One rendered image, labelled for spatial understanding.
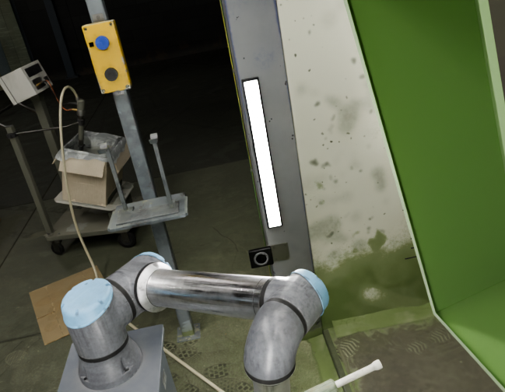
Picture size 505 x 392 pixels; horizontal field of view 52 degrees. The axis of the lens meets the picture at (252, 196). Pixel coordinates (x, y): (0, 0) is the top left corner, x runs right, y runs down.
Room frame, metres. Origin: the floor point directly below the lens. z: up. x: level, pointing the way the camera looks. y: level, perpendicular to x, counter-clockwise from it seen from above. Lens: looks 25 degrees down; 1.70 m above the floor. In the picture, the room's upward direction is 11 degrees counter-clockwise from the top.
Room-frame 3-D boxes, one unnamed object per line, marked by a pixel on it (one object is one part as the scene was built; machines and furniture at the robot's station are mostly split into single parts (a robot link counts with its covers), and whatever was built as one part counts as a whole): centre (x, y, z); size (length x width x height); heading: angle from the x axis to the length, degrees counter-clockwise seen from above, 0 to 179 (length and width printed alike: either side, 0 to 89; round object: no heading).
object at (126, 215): (1.96, 0.44, 0.95); 0.26 x 0.15 x 0.32; 92
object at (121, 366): (1.24, 0.52, 0.69); 0.19 x 0.19 x 0.10
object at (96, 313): (1.24, 0.51, 0.83); 0.17 x 0.15 x 0.18; 141
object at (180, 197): (1.98, 0.44, 0.78); 0.31 x 0.23 x 0.01; 92
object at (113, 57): (2.07, 0.45, 1.42); 0.12 x 0.06 x 0.26; 92
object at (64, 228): (3.42, 1.17, 0.64); 0.73 x 0.50 x 1.27; 82
